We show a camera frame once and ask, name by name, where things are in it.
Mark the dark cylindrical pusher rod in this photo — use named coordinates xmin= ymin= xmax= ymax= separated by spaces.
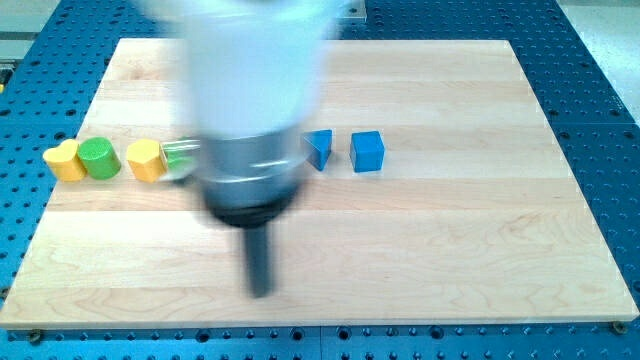
xmin=242 ymin=225 xmax=274 ymax=298

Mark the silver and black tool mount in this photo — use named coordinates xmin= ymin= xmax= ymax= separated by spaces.
xmin=197 ymin=126 xmax=306 ymax=228

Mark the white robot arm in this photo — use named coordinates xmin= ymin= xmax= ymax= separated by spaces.
xmin=141 ymin=0 xmax=346 ymax=298

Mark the green star block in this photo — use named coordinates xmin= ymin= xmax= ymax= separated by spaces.
xmin=161 ymin=138 xmax=200 ymax=178

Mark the yellow hexagon block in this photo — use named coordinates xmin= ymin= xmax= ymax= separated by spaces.
xmin=126 ymin=139 xmax=167 ymax=183

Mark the yellow heart block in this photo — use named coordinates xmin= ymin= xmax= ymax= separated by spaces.
xmin=42 ymin=139 xmax=87 ymax=182

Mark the blue triangle block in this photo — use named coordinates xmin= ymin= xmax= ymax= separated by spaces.
xmin=302 ymin=129 xmax=333 ymax=171

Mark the blue cube block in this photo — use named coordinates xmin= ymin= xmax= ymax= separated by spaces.
xmin=350 ymin=131 xmax=385 ymax=173

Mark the green cylinder block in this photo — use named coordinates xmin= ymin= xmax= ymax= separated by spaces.
xmin=78 ymin=137 xmax=121 ymax=180

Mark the light wooden board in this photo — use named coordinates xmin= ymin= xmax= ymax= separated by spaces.
xmin=1 ymin=40 xmax=638 ymax=330

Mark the brass board clamp left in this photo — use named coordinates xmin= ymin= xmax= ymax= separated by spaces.
xmin=26 ymin=329 xmax=43 ymax=345

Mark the brass board clamp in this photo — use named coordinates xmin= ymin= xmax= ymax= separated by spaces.
xmin=26 ymin=329 xmax=43 ymax=345
xmin=610 ymin=321 xmax=628 ymax=335

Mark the brass board clamp right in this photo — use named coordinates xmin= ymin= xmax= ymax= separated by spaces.
xmin=610 ymin=321 xmax=628 ymax=335

